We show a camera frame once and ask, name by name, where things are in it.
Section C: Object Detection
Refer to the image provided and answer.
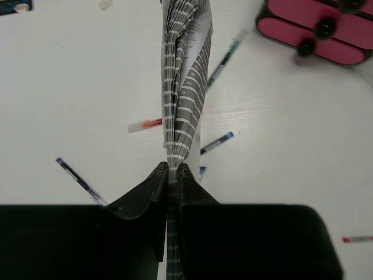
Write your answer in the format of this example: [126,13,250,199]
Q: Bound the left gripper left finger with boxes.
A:
[105,162,168,262]

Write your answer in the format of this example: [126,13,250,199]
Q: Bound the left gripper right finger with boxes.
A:
[177,163,220,263]

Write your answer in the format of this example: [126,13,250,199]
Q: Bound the spiral notebook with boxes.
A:
[161,0,213,279]

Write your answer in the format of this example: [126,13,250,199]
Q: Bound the red pen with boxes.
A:
[342,235,373,243]

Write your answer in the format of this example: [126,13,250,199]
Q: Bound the black pink drawer organizer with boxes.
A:
[256,0,372,66]

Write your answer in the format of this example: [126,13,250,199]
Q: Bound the blue capped pen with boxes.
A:
[199,166,207,181]

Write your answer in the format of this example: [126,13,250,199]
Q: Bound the blue clear pen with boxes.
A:
[200,131,234,155]

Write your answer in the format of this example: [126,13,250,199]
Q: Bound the orange tipped pen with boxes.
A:
[128,118,162,133]

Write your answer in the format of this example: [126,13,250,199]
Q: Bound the purple pen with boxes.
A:
[55,157,108,206]

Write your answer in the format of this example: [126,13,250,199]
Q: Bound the green pen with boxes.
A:
[207,29,248,92]

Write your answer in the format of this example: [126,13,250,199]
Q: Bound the blue sticker label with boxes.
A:
[0,0,33,16]

